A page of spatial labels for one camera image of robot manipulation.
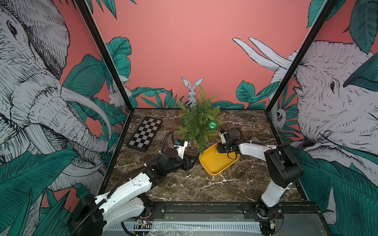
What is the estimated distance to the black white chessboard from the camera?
978 millimetres

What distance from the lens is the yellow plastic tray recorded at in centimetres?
85

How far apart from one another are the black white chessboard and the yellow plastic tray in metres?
0.38
